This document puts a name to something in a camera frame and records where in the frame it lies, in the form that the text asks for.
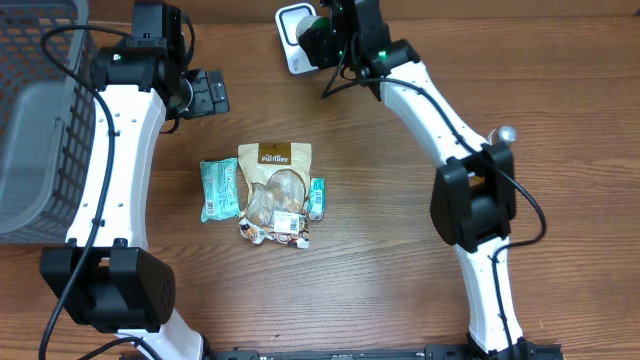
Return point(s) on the white barcode scanner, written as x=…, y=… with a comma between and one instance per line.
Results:
x=286, y=20

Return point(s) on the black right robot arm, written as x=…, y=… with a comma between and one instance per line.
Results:
x=473, y=199

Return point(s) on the small green sachet pack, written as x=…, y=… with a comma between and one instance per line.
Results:
x=317, y=199

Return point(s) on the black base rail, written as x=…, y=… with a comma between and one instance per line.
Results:
x=350, y=354

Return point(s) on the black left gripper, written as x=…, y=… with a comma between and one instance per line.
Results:
x=209, y=102

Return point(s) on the green wet wipes pack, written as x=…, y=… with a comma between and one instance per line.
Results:
x=219, y=181

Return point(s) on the brown Pantree snack pouch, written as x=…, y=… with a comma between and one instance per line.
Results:
x=278, y=181

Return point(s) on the grey plastic basket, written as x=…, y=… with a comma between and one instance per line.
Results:
x=47, y=118

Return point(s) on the yellow oil glass bottle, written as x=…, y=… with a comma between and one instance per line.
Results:
x=503, y=134

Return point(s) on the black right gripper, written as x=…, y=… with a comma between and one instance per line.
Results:
x=310, y=45

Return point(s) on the green lid round jar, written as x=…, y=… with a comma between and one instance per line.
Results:
x=311, y=22

